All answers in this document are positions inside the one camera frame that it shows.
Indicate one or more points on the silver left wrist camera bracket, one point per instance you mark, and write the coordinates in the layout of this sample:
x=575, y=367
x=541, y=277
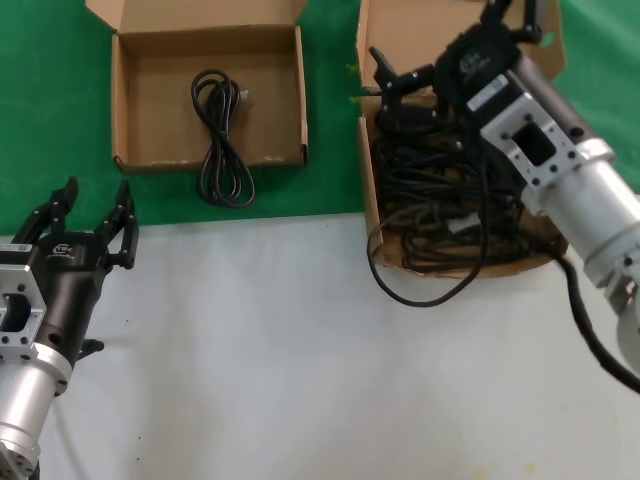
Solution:
x=20, y=300

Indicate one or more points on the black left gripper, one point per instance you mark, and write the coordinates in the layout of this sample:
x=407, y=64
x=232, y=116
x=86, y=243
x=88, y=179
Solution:
x=70, y=285

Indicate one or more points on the green table cloth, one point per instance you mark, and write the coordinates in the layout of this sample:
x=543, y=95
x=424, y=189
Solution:
x=50, y=100

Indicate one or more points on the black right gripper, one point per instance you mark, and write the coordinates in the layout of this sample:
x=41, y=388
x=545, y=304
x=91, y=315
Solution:
x=470, y=65

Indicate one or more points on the clean cardboard box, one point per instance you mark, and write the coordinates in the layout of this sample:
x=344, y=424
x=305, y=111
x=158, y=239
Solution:
x=150, y=100

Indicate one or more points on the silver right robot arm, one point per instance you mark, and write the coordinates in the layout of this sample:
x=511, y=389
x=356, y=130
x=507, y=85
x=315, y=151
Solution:
x=590, y=210

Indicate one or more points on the torn cardboard box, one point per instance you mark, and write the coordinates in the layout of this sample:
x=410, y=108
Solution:
x=415, y=30

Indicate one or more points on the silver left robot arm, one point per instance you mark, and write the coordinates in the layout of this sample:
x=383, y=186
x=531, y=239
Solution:
x=22, y=405

